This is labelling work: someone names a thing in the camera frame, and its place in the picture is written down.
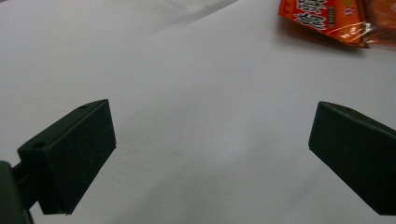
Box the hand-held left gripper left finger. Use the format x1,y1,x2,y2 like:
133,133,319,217
12,99,118,216

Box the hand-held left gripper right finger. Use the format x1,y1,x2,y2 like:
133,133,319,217
308,101,396,217

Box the orange snack packet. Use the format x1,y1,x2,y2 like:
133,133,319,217
277,0,396,50

